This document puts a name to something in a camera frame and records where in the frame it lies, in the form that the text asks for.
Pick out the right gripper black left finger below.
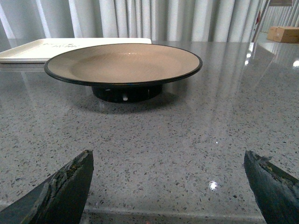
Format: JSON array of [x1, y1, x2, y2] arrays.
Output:
[[0, 150, 94, 224]]

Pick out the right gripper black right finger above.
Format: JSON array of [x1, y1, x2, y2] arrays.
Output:
[[244, 151, 299, 224]]

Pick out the tan plate with black rim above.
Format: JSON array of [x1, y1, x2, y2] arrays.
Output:
[[44, 43, 203, 103]]

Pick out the cream rectangular serving tray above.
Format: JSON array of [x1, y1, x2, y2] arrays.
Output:
[[0, 38, 152, 63]]

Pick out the brown cardboard box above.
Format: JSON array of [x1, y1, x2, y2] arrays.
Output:
[[267, 27, 299, 43]]

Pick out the grey pleated curtain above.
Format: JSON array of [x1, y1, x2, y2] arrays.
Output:
[[0, 0, 266, 42]]

